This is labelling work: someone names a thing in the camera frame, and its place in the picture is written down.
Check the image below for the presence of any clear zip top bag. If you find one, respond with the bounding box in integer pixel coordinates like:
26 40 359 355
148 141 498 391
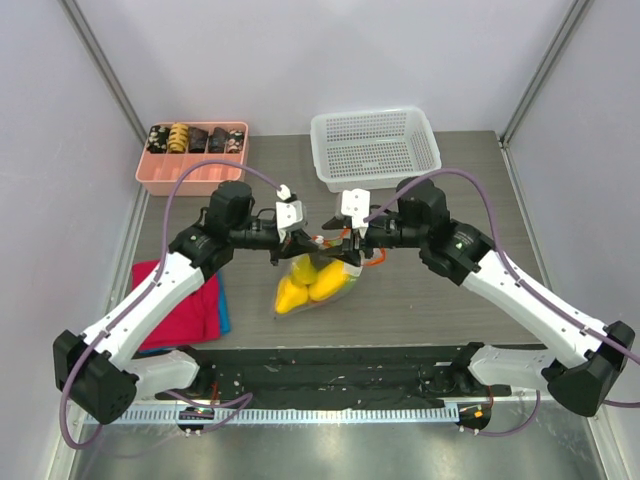
273 229 386 318

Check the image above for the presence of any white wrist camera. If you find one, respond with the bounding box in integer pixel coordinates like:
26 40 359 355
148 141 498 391
276 184 307 243
338 188 371 235

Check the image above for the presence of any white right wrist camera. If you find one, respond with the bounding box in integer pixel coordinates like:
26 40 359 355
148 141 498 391
338 188 371 235

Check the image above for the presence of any yellow spiral pastry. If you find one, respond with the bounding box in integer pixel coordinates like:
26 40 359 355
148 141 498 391
167 123 189 154

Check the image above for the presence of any yellow-green round fruit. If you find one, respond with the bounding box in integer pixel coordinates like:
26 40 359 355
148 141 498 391
291 254 318 286

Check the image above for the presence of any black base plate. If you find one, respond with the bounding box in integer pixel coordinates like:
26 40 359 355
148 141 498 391
154 342 512 409

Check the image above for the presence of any dark chocolate cake piece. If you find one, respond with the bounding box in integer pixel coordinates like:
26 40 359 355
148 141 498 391
207 127 229 154

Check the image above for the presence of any dark sushi roll left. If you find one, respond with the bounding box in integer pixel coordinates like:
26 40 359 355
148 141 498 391
146 124 170 154

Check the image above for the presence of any yellow pear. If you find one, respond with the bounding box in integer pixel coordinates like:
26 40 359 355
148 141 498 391
274 276 309 315

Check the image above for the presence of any red folded cloth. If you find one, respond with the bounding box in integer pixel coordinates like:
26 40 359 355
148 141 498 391
138 275 222 352

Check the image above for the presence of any blue folded cloth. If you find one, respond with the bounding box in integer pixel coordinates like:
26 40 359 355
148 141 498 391
216 272 231 336

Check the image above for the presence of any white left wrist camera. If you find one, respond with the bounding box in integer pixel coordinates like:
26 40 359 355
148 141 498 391
276 184 307 243

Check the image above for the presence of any dark brown cake piece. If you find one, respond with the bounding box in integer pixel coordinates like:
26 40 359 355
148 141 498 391
188 126 209 154

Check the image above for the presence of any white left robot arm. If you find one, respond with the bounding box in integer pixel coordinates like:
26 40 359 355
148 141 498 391
53 181 317 425

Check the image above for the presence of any white perforated basket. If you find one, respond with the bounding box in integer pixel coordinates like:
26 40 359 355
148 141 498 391
310 106 442 193

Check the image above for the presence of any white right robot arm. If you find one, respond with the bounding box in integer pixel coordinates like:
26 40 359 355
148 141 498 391
324 175 635 417

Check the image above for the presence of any green apple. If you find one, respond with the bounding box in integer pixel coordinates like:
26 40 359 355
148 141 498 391
340 275 359 294

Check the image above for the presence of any yellow lemon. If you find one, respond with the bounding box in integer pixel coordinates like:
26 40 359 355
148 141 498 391
308 260 349 302

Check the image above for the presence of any pink divided tray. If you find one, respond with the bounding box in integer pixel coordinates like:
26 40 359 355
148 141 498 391
136 121 249 197

